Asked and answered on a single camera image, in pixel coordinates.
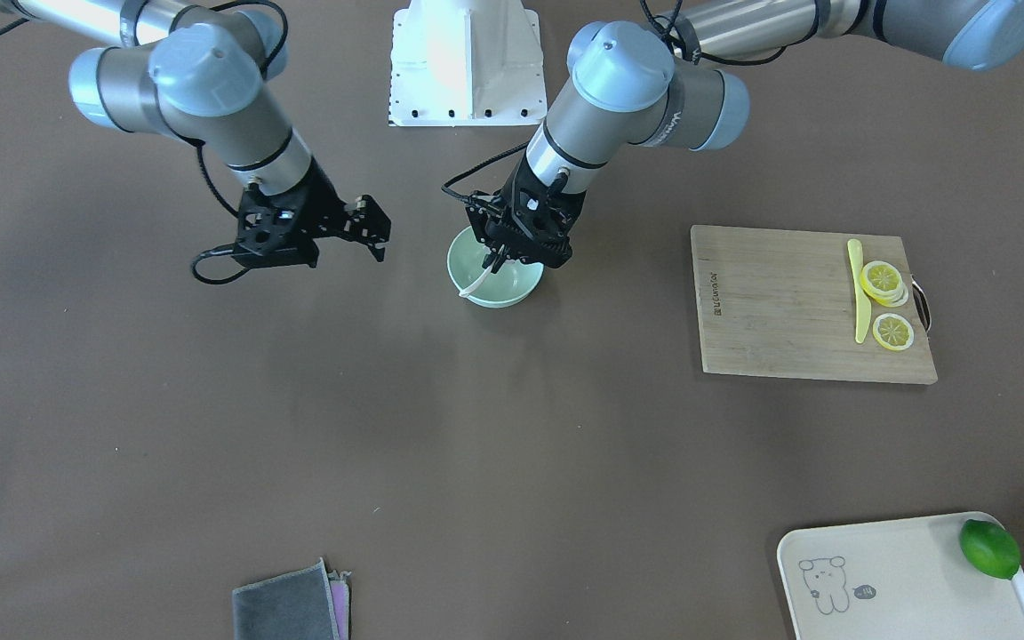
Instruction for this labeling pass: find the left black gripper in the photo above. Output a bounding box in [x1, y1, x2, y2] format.
[481, 159, 586, 273]

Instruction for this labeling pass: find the cream serving tray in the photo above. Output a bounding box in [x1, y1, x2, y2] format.
[776, 511, 1024, 639]

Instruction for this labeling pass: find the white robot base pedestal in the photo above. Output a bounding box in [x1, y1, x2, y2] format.
[388, 1, 548, 127]

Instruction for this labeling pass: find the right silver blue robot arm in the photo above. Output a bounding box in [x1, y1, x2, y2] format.
[0, 1, 391, 281]

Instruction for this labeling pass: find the bamboo cutting board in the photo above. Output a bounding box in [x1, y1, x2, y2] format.
[690, 224, 938, 385]

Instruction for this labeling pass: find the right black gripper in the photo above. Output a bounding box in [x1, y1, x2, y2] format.
[230, 159, 393, 270]

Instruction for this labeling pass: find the yellow plastic knife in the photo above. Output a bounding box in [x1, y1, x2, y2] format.
[846, 237, 871, 345]

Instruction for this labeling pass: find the single lemon slice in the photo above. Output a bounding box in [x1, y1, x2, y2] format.
[871, 313, 916, 352]

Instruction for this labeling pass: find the green lime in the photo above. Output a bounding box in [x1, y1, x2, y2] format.
[958, 519, 1021, 580]

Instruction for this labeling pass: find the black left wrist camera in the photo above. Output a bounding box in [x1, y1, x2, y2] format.
[464, 191, 505, 252]

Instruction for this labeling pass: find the grey folded cloth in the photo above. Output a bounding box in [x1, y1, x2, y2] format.
[232, 558, 352, 639]

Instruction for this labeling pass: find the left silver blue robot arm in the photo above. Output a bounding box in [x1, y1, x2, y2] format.
[466, 1, 1024, 275]

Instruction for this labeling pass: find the white ceramic spoon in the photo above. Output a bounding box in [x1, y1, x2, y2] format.
[459, 264, 494, 299]

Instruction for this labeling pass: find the green ceramic bowl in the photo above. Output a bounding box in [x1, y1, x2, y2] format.
[446, 228, 545, 308]

